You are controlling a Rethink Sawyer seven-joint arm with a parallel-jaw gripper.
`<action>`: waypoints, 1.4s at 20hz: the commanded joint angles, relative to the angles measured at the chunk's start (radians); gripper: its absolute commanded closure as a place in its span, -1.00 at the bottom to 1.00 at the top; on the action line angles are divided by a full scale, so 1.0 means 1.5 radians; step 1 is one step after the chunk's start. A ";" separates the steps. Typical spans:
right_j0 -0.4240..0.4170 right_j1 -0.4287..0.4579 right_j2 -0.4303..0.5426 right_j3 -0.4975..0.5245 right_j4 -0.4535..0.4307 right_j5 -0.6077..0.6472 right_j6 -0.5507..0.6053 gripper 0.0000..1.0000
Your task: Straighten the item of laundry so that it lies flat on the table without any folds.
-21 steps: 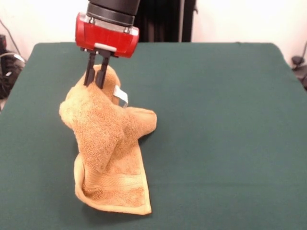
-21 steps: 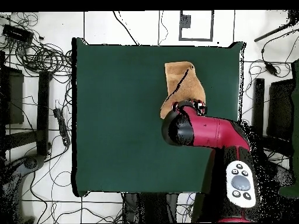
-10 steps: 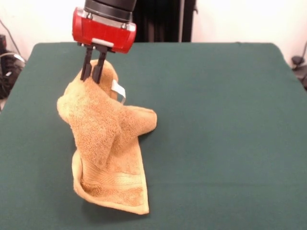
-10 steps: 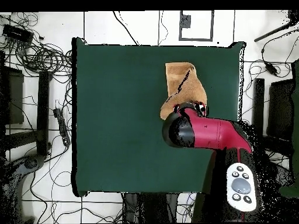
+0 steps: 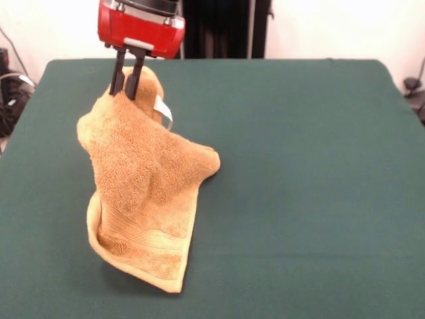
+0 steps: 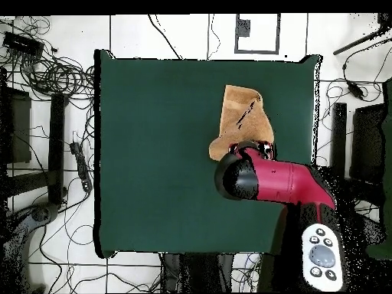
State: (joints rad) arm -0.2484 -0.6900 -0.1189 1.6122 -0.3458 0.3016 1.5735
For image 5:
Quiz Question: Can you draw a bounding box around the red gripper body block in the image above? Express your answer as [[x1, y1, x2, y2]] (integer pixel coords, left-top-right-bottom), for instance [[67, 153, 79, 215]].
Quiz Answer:
[[97, 0, 186, 60]]

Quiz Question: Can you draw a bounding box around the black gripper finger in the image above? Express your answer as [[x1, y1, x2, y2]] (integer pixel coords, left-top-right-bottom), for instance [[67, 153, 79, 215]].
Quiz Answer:
[[108, 49, 128, 97], [125, 55, 147, 101]]

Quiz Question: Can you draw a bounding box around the tan terry towel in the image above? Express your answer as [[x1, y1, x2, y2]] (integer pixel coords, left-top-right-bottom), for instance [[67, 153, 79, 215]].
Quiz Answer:
[[76, 66, 222, 295]]

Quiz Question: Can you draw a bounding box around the black equipment stack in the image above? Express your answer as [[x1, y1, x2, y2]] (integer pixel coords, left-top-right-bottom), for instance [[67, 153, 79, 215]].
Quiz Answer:
[[0, 48, 36, 138]]

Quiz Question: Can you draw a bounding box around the dark green table cloth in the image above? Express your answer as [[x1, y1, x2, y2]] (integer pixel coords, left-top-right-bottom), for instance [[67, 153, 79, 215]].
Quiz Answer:
[[0, 58, 425, 319]]

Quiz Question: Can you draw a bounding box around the black floor stand base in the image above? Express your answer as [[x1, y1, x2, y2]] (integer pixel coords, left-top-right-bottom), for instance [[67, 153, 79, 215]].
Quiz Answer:
[[403, 78, 425, 126]]

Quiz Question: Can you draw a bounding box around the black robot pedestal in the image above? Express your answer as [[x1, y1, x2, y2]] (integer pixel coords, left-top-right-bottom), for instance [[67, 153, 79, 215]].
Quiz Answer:
[[181, 0, 275, 60]]

